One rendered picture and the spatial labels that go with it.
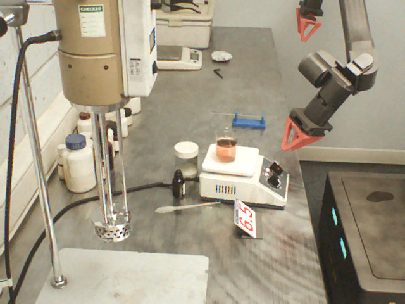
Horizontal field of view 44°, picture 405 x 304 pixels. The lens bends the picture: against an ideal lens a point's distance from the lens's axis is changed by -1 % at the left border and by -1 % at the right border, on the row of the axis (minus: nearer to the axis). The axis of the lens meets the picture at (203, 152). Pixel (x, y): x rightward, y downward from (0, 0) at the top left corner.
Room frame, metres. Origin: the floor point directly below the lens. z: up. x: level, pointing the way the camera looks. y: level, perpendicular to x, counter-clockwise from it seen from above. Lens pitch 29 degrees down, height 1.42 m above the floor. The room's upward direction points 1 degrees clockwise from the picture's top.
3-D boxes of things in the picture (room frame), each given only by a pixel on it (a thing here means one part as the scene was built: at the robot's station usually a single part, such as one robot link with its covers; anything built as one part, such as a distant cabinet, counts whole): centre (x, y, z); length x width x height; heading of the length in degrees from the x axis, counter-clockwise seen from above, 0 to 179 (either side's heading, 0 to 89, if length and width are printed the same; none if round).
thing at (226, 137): (1.00, -0.06, 0.87); 0.06 x 0.05 x 0.08; 67
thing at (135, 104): (1.46, 0.23, 0.79); 0.07 x 0.07 x 0.07
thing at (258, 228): (0.87, -0.10, 0.77); 0.09 x 0.06 x 0.04; 177
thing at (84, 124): (1.25, 0.33, 0.79); 0.05 x 0.05 x 0.09
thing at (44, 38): (0.62, 0.21, 1.23); 0.03 x 0.01 x 0.01; 143
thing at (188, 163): (1.08, 0.04, 0.79); 0.06 x 0.06 x 0.08
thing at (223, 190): (1.01, -0.09, 0.79); 0.22 x 0.13 x 0.08; 79
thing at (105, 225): (0.67, 0.15, 1.02); 0.07 x 0.07 x 0.25
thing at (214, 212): (0.91, -0.02, 0.76); 0.06 x 0.06 x 0.02
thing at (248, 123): (1.37, -0.14, 0.77); 0.10 x 0.03 x 0.04; 82
